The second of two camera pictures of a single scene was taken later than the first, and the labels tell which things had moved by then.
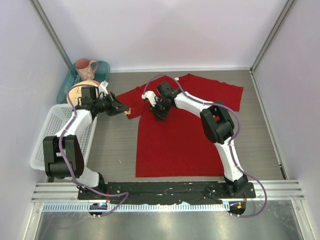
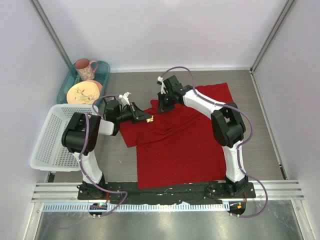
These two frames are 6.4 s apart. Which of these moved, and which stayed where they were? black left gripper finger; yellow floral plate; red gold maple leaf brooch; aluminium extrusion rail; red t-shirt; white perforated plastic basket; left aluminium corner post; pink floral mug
Moved: red gold maple leaf brooch; red t-shirt; black left gripper finger
Stayed: pink floral mug; white perforated plastic basket; yellow floral plate; left aluminium corner post; aluminium extrusion rail
